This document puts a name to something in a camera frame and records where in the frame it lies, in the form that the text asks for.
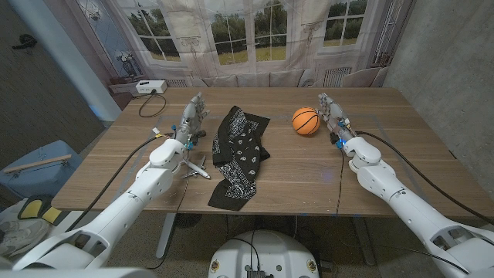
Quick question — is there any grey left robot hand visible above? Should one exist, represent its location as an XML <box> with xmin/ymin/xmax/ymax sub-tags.
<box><xmin>174</xmin><ymin>91</ymin><xmax>211</xmax><ymax>144</ymax></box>

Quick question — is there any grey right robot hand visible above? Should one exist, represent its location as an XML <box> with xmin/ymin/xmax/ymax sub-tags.
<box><xmin>317</xmin><ymin>93</ymin><xmax>356</xmax><ymax>145</ymax></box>

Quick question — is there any black paisley bandana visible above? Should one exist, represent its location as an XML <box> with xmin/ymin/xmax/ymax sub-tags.
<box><xmin>207</xmin><ymin>105</ymin><xmax>272</xmax><ymax>212</ymax></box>

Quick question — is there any small orange basketball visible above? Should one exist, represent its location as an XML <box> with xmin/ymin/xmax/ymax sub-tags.
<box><xmin>291</xmin><ymin>107</ymin><xmax>321</xmax><ymax>136</ymax></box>

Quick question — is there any white toy airplane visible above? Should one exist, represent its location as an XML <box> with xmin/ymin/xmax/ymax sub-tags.
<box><xmin>179</xmin><ymin>154</ymin><xmax>211</xmax><ymax>180</ymax></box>

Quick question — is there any white power box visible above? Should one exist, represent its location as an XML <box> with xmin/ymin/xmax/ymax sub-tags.
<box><xmin>135</xmin><ymin>80</ymin><xmax>168</xmax><ymax>95</ymax></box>

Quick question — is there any printed window backdrop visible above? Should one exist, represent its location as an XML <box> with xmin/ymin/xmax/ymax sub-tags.
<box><xmin>75</xmin><ymin>0</ymin><xmax>416</xmax><ymax>89</ymax></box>

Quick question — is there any grey table leg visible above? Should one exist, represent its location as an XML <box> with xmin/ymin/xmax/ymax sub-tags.
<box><xmin>155</xmin><ymin>212</ymin><xmax>177</xmax><ymax>259</ymax></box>
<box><xmin>351</xmin><ymin>215</ymin><xmax>377</xmax><ymax>267</ymax></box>

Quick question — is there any white pillar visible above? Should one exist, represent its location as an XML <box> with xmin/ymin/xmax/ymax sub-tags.
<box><xmin>7</xmin><ymin>0</ymin><xmax>123</xmax><ymax>123</ymax></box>

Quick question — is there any white robot torso base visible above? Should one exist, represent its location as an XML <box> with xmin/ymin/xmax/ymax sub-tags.
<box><xmin>208</xmin><ymin>229</ymin><xmax>320</xmax><ymax>278</ymax></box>

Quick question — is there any blue storage bin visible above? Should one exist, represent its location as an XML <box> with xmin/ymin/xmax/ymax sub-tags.
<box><xmin>0</xmin><ymin>139</ymin><xmax>84</xmax><ymax>200</ymax></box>

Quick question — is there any yellow and black pad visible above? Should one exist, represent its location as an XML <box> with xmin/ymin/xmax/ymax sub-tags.
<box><xmin>17</xmin><ymin>195</ymin><xmax>63</xmax><ymax>225</ymax></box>

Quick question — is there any grey white sneaker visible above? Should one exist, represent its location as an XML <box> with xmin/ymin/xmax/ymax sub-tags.
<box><xmin>0</xmin><ymin>219</ymin><xmax>20</xmax><ymax>240</ymax></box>
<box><xmin>0</xmin><ymin>227</ymin><xmax>53</xmax><ymax>259</ymax></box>

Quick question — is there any thin black looped cable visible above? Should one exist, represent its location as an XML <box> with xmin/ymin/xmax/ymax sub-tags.
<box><xmin>137</xmin><ymin>92</ymin><xmax>167</xmax><ymax>119</ymax></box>

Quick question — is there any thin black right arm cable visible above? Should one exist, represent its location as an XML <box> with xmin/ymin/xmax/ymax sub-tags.
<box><xmin>334</xmin><ymin>148</ymin><xmax>345</xmax><ymax>217</ymax></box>

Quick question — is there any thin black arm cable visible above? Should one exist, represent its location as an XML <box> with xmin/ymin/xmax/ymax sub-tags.
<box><xmin>146</xmin><ymin>148</ymin><xmax>192</xmax><ymax>270</ymax></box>
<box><xmin>334</xmin><ymin>148</ymin><xmax>345</xmax><ymax>217</ymax></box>

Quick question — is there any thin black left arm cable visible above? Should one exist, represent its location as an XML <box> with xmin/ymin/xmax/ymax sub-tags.
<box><xmin>146</xmin><ymin>148</ymin><xmax>192</xmax><ymax>270</ymax></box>

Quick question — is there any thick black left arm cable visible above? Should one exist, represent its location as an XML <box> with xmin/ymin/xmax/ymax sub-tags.
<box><xmin>65</xmin><ymin>133</ymin><xmax>171</xmax><ymax>232</ymax></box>

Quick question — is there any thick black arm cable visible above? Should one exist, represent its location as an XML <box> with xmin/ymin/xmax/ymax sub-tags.
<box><xmin>354</xmin><ymin>131</ymin><xmax>494</xmax><ymax>227</ymax></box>
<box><xmin>65</xmin><ymin>133</ymin><xmax>171</xmax><ymax>232</ymax></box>

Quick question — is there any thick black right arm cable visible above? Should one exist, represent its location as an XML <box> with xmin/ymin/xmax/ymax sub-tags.
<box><xmin>354</xmin><ymin>131</ymin><xmax>494</xmax><ymax>227</ymax></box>

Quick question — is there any black torso cable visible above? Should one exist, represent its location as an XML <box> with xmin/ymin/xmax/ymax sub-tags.
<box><xmin>231</xmin><ymin>229</ymin><xmax>260</xmax><ymax>271</ymax></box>

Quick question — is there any wooden bar handle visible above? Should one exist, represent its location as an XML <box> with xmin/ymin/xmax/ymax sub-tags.
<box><xmin>2</xmin><ymin>154</ymin><xmax>73</xmax><ymax>175</ymax></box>

